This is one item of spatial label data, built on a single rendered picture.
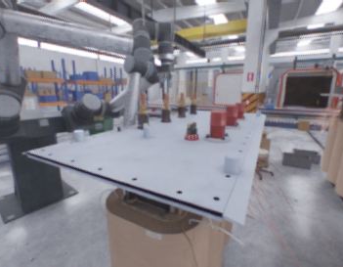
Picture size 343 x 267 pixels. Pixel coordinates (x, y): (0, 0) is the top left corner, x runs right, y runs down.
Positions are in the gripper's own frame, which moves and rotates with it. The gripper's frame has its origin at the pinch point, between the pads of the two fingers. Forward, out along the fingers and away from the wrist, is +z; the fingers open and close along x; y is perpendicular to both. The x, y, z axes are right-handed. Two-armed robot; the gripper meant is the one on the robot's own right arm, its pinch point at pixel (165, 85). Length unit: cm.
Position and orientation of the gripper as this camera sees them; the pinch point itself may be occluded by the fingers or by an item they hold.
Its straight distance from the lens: 129.5
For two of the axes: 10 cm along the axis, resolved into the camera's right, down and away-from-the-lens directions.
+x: 6.3, 1.8, -7.5
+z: 0.0, 9.7, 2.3
